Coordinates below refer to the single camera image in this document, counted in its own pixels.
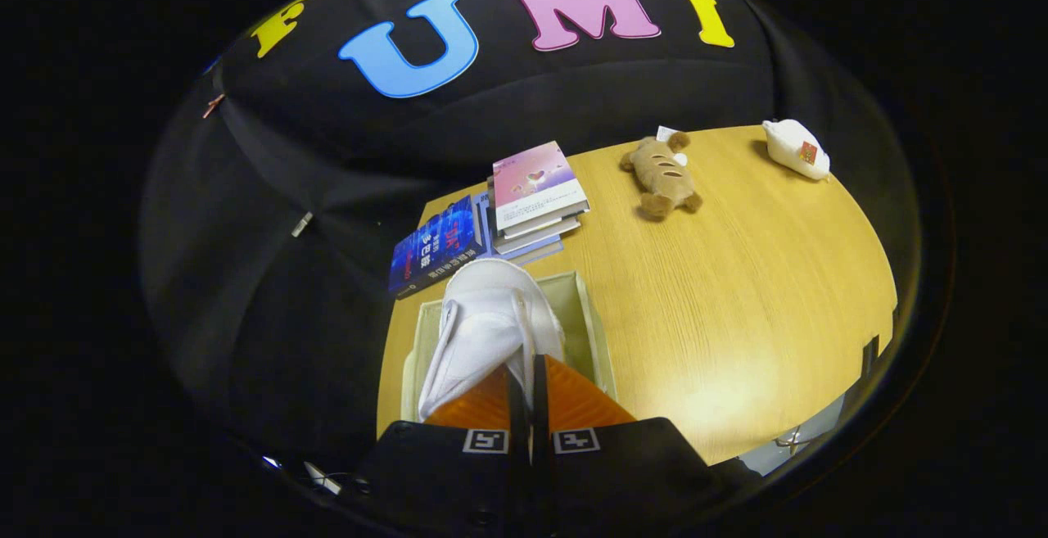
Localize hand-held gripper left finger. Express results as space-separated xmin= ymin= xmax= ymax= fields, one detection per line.
xmin=355 ymin=364 xmax=531 ymax=538

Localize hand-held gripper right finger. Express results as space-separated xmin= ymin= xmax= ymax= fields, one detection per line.
xmin=531 ymin=355 xmax=715 ymax=538

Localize green fabric storage box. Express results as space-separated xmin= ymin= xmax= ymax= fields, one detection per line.
xmin=400 ymin=270 xmax=617 ymax=425

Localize white striped canvas shoe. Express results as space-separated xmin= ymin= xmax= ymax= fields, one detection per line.
xmin=418 ymin=258 xmax=567 ymax=423

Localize book with white pages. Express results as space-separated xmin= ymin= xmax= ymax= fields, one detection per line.
xmin=495 ymin=212 xmax=583 ymax=249
xmin=480 ymin=194 xmax=567 ymax=268

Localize dark blue cover book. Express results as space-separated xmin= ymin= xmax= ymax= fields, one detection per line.
xmin=387 ymin=194 xmax=486 ymax=301

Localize pink cover book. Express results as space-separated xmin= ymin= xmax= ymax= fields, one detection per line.
xmin=491 ymin=141 xmax=591 ymax=237

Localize brown plush toy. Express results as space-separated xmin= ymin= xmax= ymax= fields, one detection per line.
xmin=619 ymin=130 xmax=704 ymax=222

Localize white plush toy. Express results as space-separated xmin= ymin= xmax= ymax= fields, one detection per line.
xmin=761 ymin=119 xmax=832 ymax=183

